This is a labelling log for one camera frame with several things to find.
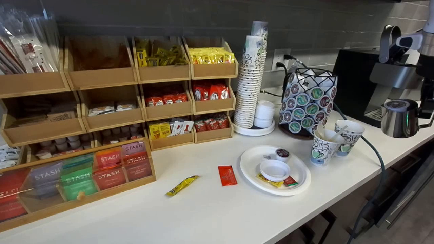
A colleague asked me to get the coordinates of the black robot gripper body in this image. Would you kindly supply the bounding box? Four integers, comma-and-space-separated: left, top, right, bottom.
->
416, 55, 434, 118

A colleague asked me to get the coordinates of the metal cup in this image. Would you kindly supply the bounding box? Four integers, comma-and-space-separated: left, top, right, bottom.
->
381, 99, 419, 139

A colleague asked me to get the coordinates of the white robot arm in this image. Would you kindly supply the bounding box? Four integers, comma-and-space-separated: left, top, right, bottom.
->
396, 0, 434, 116

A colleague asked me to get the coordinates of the black coffee machine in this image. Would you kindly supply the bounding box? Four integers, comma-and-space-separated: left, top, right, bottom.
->
332, 23, 424, 130

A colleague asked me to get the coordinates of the patterned paper cup right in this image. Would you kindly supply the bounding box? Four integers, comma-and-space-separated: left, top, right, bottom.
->
335, 120, 365, 156

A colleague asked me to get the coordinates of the patterned paper cup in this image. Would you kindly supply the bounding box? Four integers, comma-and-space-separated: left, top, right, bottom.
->
335, 120, 365, 156
309, 130, 343, 166

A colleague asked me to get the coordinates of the patterned paper cup left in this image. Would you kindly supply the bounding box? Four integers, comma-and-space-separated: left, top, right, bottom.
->
309, 130, 343, 166

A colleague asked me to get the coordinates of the small k-cup on plate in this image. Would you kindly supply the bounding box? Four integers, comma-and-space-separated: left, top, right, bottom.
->
275, 148, 290, 162

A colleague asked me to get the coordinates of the white cup lid on plate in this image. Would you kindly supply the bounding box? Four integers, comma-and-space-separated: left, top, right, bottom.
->
259, 160, 290, 182

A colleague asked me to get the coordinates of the stack of white lids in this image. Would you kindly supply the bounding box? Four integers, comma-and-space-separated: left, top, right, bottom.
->
254, 101, 274, 128

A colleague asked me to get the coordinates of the tall stack of paper cups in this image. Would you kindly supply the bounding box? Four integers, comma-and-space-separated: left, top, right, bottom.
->
235, 21, 268, 129

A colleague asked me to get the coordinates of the yellow packet on plate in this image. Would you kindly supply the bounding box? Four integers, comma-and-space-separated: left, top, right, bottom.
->
258, 174, 285, 189

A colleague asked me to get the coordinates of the white round plate under cups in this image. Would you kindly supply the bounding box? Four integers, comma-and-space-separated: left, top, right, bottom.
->
233, 121, 275, 137

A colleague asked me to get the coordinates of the white paper plate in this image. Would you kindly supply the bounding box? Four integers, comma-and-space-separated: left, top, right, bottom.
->
239, 145, 312, 197

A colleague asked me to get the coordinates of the red sauce packet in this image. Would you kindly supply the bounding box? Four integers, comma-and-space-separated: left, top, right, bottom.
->
218, 166, 237, 186

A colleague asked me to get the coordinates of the yellow stick packet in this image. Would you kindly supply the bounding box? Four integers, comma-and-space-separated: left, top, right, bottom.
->
165, 175, 201, 197

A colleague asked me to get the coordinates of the wooden condiment shelf rack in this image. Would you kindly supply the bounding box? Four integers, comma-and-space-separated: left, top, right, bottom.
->
0, 34, 240, 166

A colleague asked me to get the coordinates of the clear plastic bag of packets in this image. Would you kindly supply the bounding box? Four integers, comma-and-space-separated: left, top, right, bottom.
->
0, 6, 61, 75

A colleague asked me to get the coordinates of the wooden tea box organizer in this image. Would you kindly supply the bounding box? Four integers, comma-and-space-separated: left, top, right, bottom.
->
0, 139, 156, 232

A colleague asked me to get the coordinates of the black power cable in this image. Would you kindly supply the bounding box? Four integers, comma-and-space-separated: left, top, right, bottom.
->
259, 53, 388, 244

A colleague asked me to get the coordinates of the wire k-cup carousel holder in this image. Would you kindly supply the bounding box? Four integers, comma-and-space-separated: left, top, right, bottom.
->
278, 68, 338, 140

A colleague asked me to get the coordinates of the wall power outlet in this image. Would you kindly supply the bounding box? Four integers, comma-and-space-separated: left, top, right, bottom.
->
271, 49, 290, 72

